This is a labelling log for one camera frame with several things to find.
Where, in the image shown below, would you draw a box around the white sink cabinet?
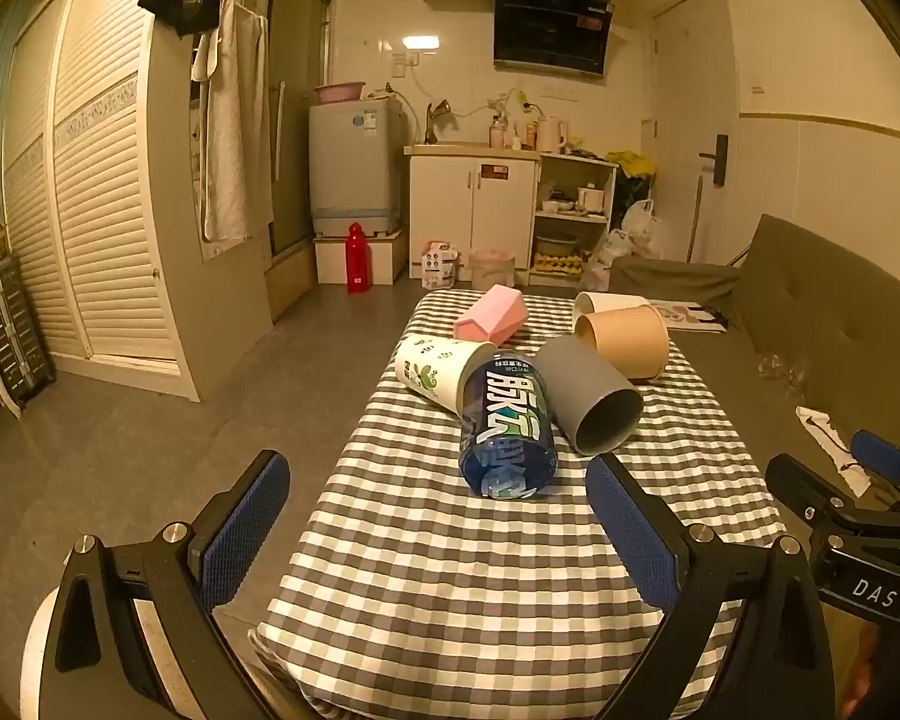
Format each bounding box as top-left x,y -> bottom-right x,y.
406,143 -> 542,280

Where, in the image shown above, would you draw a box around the plain white cup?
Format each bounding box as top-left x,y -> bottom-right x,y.
573,290 -> 653,335

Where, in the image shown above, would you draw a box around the white cloth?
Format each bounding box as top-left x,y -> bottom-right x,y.
794,406 -> 872,497

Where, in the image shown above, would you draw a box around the white plastic bags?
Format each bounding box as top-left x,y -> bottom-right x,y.
583,198 -> 658,290

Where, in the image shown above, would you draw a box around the white washing machine platform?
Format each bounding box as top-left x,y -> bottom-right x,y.
313,228 -> 410,288

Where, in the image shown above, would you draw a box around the white round object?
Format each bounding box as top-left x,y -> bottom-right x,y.
18,588 -> 70,720

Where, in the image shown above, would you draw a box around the white leaf print cup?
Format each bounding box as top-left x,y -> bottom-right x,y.
394,334 -> 499,418

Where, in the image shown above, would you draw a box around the dark ribbed suitcase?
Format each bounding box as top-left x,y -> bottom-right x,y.
0,250 -> 59,419

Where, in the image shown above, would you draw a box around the pink trash bin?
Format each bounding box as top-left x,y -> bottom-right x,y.
469,247 -> 517,292

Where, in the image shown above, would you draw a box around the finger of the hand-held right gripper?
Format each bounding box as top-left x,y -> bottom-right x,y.
765,454 -> 860,535
850,430 -> 900,488

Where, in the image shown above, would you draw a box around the cream kettle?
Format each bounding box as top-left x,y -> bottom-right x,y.
535,115 -> 569,155

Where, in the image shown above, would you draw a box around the black door handle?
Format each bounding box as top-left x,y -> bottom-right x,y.
698,133 -> 729,185

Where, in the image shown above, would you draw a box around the white open shelf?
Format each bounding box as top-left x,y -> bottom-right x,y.
529,151 -> 620,276

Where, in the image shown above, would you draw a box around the pink basin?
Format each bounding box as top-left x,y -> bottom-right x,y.
315,80 -> 367,107

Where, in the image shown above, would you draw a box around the tan paper cup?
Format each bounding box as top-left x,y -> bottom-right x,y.
574,305 -> 671,382

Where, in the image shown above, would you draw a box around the metal faucet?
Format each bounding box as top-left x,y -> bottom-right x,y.
424,98 -> 453,146

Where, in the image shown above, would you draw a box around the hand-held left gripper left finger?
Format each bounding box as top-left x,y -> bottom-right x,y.
54,450 -> 293,720

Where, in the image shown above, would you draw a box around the grey checked tablecloth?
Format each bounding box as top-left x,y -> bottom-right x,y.
249,286 -> 790,720

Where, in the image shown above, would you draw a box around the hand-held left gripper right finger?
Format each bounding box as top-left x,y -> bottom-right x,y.
585,454 -> 838,720

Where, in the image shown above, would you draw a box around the white door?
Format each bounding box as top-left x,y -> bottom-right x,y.
648,0 -> 741,265

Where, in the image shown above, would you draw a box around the white hanging towel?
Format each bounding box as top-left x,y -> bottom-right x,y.
190,0 -> 272,250

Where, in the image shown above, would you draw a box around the printed magazine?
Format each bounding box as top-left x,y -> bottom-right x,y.
655,299 -> 730,332

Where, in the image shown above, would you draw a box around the pink faceted cup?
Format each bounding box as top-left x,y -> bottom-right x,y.
454,285 -> 529,349

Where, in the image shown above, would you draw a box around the red bottle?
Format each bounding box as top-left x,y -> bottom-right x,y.
345,222 -> 373,296

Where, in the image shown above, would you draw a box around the person's right hand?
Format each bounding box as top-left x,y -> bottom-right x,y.
841,619 -> 900,720

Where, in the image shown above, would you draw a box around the blue washing machine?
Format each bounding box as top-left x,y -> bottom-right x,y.
307,98 -> 408,238

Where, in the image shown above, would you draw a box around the black range hood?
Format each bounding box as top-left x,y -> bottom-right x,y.
492,0 -> 618,78

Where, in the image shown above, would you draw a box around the glass shower door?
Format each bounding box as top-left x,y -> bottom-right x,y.
265,0 -> 339,257

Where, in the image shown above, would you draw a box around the white louvred wardrobe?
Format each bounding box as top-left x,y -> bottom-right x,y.
0,0 -> 280,404

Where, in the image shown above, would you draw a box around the broom stick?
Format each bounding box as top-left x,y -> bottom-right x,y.
685,175 -> 704,264

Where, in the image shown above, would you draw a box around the grey cup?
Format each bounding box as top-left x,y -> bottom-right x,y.
534,335 -> 644,458

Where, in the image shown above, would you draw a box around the blue drink bottle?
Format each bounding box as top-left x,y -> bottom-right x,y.
460,351 -> 558,502

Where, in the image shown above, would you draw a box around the grey sofa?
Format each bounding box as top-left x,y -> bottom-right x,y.
607,213 -> 900,515

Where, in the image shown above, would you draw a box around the tissue paper pack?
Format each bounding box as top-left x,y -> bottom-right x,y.
421,241 -> 463,288

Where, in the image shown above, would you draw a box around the clear plastic wrap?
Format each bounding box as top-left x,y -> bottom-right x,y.
754,351 -> 809,396

